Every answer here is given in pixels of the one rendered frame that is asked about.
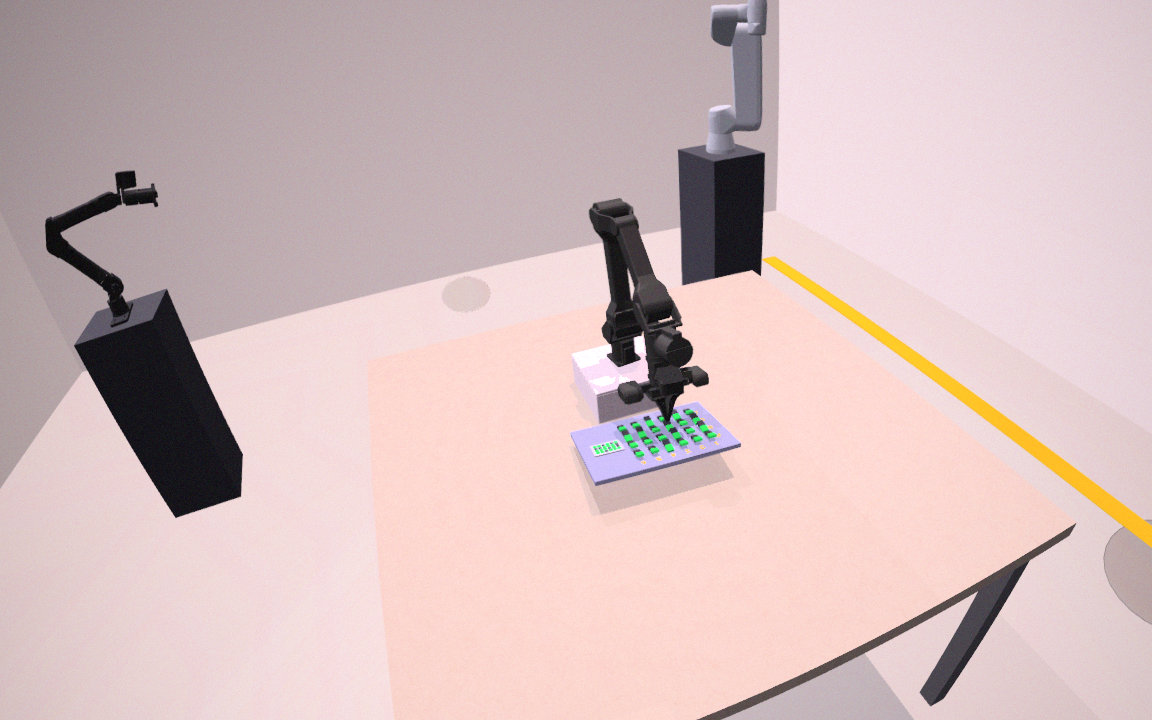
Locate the lavender switch panel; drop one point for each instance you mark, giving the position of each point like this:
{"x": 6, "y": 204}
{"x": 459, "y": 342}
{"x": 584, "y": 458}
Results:
{"x": 648, "y": 443}

